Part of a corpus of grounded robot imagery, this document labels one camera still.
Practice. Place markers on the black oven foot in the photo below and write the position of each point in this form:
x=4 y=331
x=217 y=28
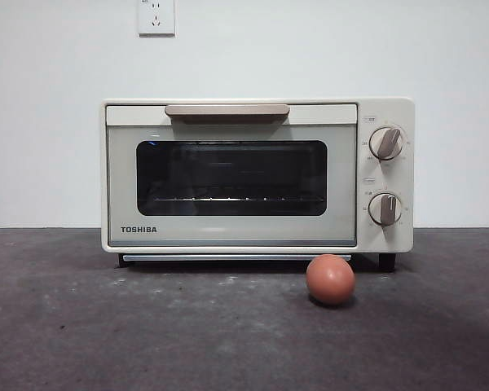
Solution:
x=122 y=261
x=387 y=262

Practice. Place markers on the cream oven knob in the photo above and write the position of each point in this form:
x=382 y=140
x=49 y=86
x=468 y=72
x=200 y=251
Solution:
x=386 y=142
x=386 y=208

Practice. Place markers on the brown egg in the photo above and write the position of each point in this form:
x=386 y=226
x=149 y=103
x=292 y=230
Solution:
x=330 y=280

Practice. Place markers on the silver crumb tray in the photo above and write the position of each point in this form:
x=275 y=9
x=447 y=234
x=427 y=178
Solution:
x=228 y=257

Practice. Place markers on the white wall socket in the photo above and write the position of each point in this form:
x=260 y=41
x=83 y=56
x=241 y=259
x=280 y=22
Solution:
x=156 y=20

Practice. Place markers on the cream Toshiba toaster oven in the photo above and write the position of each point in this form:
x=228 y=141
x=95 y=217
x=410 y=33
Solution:
x=385 y=240

